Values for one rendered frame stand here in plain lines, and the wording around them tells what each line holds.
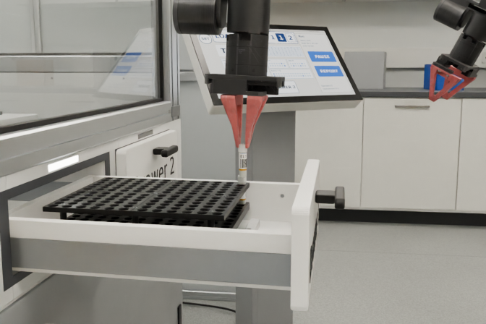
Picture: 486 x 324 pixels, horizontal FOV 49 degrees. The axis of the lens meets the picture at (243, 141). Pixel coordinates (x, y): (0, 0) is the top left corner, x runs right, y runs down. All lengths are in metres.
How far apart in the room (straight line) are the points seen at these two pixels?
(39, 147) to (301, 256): 0.36
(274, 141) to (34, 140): 1.10
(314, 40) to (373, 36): 2.54
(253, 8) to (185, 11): 0.09
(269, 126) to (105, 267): 1.12
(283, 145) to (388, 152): 2.02
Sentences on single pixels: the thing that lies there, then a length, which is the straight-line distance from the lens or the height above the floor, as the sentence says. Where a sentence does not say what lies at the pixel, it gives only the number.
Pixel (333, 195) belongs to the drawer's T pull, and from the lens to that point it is 0.67.
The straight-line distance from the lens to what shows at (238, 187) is 0.75.
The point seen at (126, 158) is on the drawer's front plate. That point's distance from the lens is 0.92.
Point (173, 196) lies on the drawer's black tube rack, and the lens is 0.71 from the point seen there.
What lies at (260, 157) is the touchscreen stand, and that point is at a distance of 1.68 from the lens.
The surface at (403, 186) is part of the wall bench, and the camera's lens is 3.74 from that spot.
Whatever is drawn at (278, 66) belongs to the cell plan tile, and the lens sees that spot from 1.66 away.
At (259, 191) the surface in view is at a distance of 0.81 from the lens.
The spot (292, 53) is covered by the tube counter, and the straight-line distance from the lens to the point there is 1.72.
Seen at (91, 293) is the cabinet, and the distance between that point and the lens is 0.88.
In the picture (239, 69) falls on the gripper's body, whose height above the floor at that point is 1.06.
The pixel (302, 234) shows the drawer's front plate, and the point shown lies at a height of 0.90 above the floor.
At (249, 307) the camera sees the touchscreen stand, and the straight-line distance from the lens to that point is 1.82.
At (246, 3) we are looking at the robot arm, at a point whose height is 1.15.
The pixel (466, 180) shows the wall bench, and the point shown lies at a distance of 3.82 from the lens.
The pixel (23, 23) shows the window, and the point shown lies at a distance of 0.72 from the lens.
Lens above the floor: 1.07
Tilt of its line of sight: 8 degrees down
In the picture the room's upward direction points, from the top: straight up
